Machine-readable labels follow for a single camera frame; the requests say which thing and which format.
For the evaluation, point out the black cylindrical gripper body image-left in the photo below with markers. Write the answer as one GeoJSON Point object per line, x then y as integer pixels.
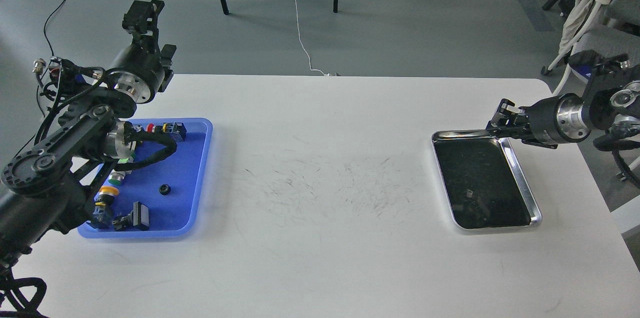
{"type": "Point", "coordinates": [135, 73]}

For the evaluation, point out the black cylindrical gripper body image-right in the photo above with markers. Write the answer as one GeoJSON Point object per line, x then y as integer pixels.
{"type": "Point", "coordinates": [554, 121]}

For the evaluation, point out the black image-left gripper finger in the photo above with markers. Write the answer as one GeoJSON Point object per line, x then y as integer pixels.
{"type": "Point", "coordinates": [141, 22]}
{"type": "Point", "coordinates": [165, 57]}

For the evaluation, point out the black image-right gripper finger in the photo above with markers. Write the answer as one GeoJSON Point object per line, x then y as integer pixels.
{"type": "Point", "coordinates": [508, 119]}
{"type": "Point", "coordinates": [524, 136]}

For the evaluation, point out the silver metal tray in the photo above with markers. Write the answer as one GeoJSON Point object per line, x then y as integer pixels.
{"type": "Point", "coordinates": [476, 160]}

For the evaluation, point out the blue plastic tray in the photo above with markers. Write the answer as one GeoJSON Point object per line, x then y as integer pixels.
{"type": "Point", "coordinates": [173, 214]}

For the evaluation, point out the green push button switch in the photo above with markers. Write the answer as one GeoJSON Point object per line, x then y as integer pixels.
{"type": "Point", "coordinates": [117, 177]}

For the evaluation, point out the yellow push button switch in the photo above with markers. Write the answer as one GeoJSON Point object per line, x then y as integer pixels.
{"type": "Point", "coordinates": [103, 214]}

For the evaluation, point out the black square switch block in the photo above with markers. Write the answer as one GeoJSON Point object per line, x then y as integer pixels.
{"type": "Point", "coordinates": [138, 218]}

